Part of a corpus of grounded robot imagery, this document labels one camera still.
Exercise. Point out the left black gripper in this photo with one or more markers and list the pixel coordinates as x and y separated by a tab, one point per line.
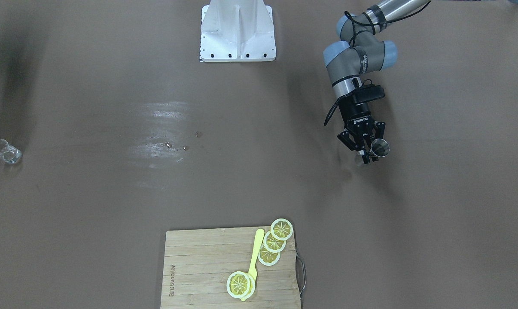
356	113

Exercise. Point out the steel jigger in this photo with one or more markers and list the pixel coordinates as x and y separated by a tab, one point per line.
379	148

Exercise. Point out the clear glass measuring cup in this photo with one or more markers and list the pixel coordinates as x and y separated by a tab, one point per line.
8	153

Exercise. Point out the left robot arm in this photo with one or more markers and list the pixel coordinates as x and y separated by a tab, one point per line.
357	53

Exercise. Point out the lemon slice middle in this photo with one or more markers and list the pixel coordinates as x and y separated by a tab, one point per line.
272	244

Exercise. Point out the lemon slice lower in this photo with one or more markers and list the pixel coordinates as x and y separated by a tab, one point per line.
267	257

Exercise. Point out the lemon slice on spoon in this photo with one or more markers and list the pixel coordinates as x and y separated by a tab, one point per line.
240	285

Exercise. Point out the bamboo cutting board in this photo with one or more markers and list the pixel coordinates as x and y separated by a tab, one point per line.
197	264

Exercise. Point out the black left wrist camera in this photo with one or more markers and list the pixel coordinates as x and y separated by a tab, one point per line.
368	93

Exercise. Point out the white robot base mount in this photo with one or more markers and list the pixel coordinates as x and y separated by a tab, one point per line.
237	31

